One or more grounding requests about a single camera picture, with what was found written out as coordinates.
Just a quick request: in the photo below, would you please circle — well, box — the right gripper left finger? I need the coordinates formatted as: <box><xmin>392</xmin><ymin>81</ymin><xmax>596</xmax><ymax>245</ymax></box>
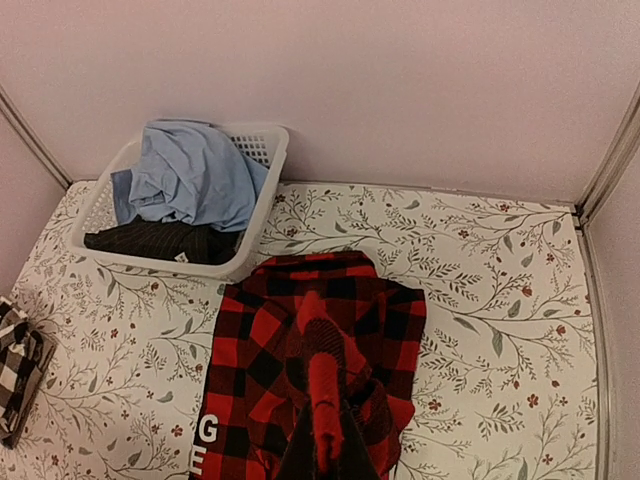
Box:
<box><xmin>279</xmin><ymin>403</ymin><xmax>319</xmax><ymax>480</ymax></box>

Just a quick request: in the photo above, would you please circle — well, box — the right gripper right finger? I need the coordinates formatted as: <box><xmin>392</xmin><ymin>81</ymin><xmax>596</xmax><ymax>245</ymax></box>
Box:
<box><xmin>337</xmin><ymin>395</ymin><xmax>381</xmax><ymax>480</ymax></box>

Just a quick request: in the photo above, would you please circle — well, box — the red black plaid shirt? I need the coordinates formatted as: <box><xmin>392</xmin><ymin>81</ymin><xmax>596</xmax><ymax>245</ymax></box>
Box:
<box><xmin>189</xmin><ymin>251</ymin><xmax>427</xmax><ymax>479</ymax></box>

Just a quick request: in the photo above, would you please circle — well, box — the floral tablecloth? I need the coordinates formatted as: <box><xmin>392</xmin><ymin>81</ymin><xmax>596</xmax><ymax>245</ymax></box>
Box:
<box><xmin>1</xmin><ymin>182</ymin><xmax>598</xmax><ymax>479</ymax></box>

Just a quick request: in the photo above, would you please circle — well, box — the dark striped garment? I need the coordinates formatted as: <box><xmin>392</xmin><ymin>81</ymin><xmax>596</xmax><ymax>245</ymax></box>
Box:
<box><xmin>84</xmin><ymin>217</ymin><xmax>241</xmax><ymax>265</ymax></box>

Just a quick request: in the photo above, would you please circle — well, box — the folded grey shirt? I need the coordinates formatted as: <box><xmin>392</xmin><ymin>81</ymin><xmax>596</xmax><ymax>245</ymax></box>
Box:
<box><xmin>1</xmin><ymin>327</ymin><xmax>56</xmax><ymax>449</ymax></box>

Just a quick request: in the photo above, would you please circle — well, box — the folded black white plaid shirt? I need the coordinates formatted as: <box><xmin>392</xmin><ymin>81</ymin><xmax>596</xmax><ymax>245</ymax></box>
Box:
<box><xmin>1</xmin><ymin>296</ymin><xmax>30</xmax><ymax>438</ymax></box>

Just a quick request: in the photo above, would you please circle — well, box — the blue shirt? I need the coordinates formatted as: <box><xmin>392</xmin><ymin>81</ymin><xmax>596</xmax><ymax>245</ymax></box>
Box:
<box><xmin>111</xmin><ymin>120</ymin><xmax>268</xmax><ymax>233</ymax></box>

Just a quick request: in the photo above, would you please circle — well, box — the white plastic basket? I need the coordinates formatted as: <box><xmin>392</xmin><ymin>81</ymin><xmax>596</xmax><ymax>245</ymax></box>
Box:
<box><xmin>67</xmin><ymin>122</ymin><xmax>289</xmax><ymax>283</ymax></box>

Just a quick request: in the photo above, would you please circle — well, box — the right aluminium post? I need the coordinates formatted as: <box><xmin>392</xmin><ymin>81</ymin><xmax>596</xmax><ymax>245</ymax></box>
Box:
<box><xmin>575</xmin><ymin>86</ymin><xmax>639</xmax><ymax>230</ymax></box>

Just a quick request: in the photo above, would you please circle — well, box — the aluminium post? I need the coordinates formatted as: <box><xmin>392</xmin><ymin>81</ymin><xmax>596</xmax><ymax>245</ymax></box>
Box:
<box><xmin>575</xmin><ymin>86</ymin><xmax>639</xmax><ymax>230</ymax></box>
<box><xmin>0</xmin><ymin>87</ymin><xmax>73</xmax><ymax>190</ymax></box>

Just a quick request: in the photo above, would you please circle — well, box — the left aluminium post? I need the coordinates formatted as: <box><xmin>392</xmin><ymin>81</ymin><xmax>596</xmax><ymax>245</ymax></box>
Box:
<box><xmin>0</xmin><ymin>87</ymin><xmax>73</xmax><ymax>190</ymax></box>

